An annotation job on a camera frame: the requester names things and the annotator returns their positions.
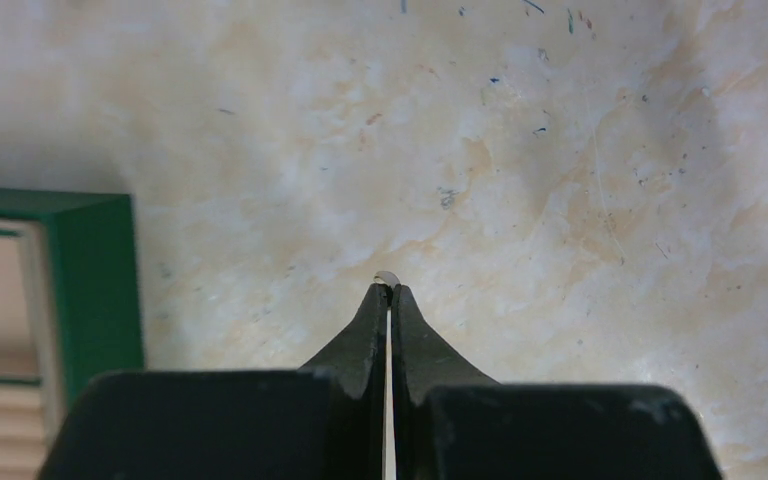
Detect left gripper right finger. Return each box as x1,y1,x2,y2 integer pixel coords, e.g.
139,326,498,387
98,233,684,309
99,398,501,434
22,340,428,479
391,285,721,479

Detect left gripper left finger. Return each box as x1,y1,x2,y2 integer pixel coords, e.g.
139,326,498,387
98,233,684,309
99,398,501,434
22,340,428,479
38,284,391,479

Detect green jewelry box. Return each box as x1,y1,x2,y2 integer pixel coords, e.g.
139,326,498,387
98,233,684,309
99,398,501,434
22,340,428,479
0,188,145,479

